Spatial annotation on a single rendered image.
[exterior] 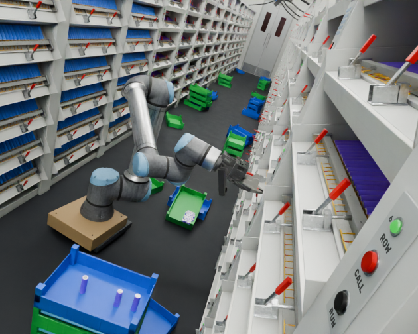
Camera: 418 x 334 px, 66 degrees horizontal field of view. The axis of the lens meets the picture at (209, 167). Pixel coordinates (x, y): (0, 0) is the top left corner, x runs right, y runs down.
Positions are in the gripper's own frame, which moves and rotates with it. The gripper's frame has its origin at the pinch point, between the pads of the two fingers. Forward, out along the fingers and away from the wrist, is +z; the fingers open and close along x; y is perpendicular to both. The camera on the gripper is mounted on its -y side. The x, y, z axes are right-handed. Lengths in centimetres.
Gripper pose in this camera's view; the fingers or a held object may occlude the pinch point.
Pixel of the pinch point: (259, 191)
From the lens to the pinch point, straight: 127.1
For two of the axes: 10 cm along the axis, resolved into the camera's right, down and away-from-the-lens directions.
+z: 8.7, 4.9, -0.1
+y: 4.4, -7.9, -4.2
